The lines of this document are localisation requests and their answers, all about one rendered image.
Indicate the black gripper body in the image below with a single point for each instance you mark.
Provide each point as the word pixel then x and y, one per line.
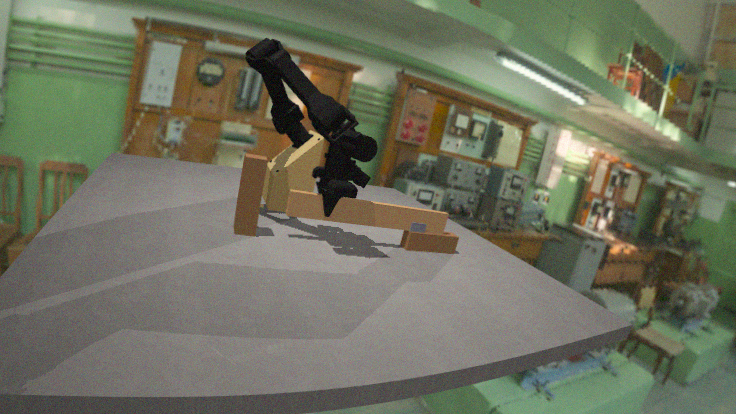
pixel 334 174

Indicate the long wooden rail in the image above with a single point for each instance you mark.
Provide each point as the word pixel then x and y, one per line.
pixel 309 205

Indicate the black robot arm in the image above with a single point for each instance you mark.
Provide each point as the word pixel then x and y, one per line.
pixel 275 64

